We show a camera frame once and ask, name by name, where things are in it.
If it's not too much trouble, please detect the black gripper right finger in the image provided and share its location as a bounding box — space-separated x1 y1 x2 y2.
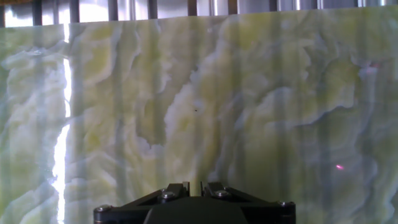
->
200 180 296 224

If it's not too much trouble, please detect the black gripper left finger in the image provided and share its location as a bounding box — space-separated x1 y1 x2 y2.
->
94 181 191 224

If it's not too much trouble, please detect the green marble pattern mat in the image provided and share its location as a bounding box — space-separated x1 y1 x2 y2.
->
0 6 398 224

